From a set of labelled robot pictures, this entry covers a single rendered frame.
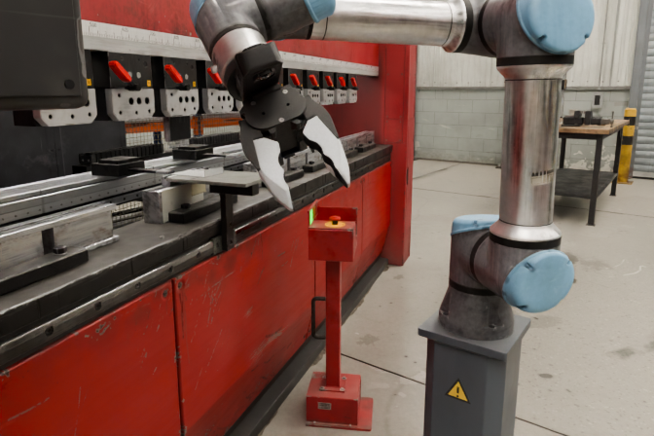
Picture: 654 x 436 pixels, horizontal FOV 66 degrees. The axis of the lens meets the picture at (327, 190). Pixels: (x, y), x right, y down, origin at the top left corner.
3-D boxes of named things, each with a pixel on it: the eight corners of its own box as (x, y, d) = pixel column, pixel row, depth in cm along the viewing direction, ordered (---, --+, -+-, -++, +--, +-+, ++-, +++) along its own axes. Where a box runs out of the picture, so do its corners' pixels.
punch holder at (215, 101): (208, 114, 158) (206, 59, 155) (186, 113, 161) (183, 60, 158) (234, 112, 172) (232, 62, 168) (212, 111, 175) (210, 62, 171)
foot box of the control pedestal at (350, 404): (371, 431, 187) (372, 403, 185) (305, 426, 190) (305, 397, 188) (373, 399, 206) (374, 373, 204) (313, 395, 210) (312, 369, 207)
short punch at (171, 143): (170, 148, 147) (168, 116, 145) (165, 148, 148) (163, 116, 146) (191, 145, 157) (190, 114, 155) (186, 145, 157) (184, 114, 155)
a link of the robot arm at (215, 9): (235, -33, 69) (176, -12, 67) (265, 16, 63) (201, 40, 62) (247, 13, 75) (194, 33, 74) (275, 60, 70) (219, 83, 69)
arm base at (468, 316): (523, 319, 106) (526, 274, 104) (500, 348, 94) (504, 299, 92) (454, 302, 115) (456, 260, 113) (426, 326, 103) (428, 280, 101)
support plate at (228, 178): (245, 187, 136) (245, 184, 136) (165, 181, 145) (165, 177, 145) (275, 176, 153) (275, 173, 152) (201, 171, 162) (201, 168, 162)
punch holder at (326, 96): (323, 104, 250) (323, 70, 246) (308, 104, 253) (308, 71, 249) (334, 104, 263) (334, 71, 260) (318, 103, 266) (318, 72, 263)
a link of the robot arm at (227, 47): (262, 20, 64) (200, 41, 62) (275, 43, 61) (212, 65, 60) (269, 63, 70) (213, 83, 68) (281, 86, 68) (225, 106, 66)
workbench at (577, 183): (598, 228, 463) (616, 59, 433) (515, 216, 506) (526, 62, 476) (620, 195, 607) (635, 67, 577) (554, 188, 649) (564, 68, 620)
